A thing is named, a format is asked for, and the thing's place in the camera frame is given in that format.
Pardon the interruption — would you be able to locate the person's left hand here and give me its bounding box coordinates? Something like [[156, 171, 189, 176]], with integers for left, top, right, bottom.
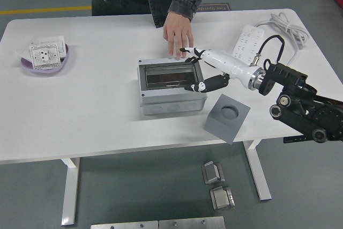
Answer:
[[162, 11, 195, 61]]

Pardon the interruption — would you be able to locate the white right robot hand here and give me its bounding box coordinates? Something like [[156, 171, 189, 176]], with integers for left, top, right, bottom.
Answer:
[[178, 47, 256, 93]]

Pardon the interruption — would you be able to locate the grey junction box with lid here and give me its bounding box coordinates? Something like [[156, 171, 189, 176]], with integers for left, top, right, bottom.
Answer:
[[137, 57, 208, 116]]

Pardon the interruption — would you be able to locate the grey cube with round hole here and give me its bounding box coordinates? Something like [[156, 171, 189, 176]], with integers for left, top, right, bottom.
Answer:
[[205, 94, 251, 145]]

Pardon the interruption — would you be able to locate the white power strip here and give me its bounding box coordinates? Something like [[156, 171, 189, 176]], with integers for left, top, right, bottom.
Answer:
[[232, 24, 265, 63]]

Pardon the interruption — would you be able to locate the brown floor sign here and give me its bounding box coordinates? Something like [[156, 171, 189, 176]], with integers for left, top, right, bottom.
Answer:
[[196, 4, 231, 13]]

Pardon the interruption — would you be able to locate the white socket panel with holes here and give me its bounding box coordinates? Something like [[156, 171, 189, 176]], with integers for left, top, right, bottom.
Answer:
[[28, 44, 61, 69]]

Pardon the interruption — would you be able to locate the purple bowl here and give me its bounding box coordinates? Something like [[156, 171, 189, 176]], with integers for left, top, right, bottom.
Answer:
[[20, 41, 71, 76]]

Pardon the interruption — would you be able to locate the small metal block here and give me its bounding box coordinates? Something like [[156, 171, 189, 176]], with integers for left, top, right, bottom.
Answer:
[[209, 185, 236, 211], [200, 160, 226, 186]]

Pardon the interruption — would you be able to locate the white table leg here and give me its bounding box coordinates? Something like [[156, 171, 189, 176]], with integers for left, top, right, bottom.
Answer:
[[60, 157, 81, 226], [242, 140, 273, 202]]

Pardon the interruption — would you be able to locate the flat metal plate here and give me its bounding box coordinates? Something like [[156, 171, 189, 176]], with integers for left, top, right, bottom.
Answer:
[[90, 220, 159, 229], [158, 216, 226, 229]]

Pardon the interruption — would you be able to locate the plain white switch panel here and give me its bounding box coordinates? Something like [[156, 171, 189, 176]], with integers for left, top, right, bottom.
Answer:
[[37, 35, 67, 58]]

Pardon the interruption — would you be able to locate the white power cord with plug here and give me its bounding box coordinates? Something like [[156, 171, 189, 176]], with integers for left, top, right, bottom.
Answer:
[[254, 12, 310, 67]]

